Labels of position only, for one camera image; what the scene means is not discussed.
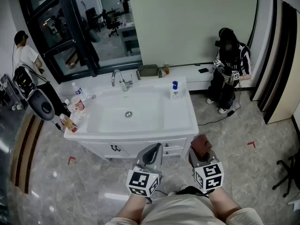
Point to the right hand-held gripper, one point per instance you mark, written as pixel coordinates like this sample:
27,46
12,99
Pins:
209,176

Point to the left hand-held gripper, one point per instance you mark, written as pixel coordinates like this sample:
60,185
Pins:
140,180

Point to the dark red cloth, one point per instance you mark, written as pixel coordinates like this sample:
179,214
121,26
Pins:
201,145

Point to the blue-capped soap bottle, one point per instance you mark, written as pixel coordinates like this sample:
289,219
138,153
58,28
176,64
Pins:
174,94

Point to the person's left forearm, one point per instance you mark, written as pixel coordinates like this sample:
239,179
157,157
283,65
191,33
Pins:
131,210

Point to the person's right forearm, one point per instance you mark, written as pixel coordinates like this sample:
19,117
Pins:
222,203

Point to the olive shoulder bag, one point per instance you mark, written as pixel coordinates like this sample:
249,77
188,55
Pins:
148,70

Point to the amber tea bottle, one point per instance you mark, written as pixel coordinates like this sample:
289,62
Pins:
68,123

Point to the orange drink bottle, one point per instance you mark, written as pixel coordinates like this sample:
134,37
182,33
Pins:
166,69

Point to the blue-label water bottle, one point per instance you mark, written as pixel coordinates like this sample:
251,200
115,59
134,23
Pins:
78,91

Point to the clear red-label bottle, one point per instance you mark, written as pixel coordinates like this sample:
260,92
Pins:
67,102

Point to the person's white shoe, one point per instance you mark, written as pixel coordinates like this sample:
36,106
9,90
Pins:
171,193
182,187

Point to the chrome sink drain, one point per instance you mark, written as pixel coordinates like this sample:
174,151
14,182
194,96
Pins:
128,114

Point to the person's beige shirt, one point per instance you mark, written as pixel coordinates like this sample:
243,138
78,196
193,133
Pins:
180,211

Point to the chrome faucet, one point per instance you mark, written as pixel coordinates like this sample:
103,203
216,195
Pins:
123,83

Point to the black phone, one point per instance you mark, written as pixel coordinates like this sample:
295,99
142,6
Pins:
203,70

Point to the red and white paper cup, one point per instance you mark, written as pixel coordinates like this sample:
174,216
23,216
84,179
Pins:
78,105

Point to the black office chair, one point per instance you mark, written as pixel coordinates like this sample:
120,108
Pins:
290,172
112,23

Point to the leaning cream and black boards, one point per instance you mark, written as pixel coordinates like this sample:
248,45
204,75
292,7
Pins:
276,67

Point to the brown striped wooden board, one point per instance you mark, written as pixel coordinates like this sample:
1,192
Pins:
25,153

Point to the black window frame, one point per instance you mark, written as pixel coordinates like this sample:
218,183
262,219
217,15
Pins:
68,20

